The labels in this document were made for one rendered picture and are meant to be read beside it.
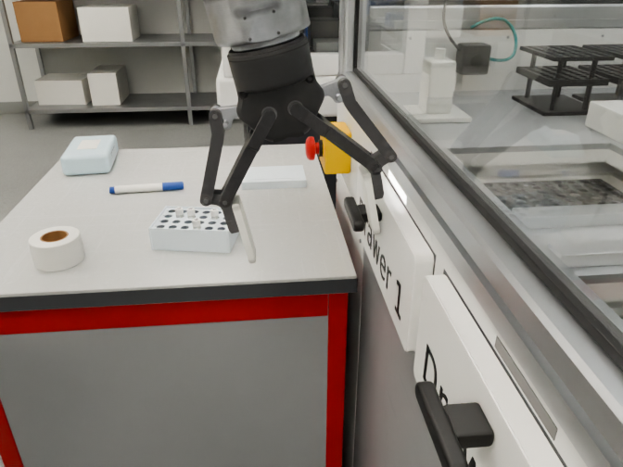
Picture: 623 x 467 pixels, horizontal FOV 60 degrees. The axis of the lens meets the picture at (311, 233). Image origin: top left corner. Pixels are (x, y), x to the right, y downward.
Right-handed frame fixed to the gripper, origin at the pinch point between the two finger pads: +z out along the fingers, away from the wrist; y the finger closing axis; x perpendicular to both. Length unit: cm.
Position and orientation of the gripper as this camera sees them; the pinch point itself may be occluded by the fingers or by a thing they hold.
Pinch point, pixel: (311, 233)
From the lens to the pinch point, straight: 58.3
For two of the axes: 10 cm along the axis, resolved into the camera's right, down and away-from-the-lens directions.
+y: 9.7, -2.3, 0.0
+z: 2.1, 8.6, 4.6
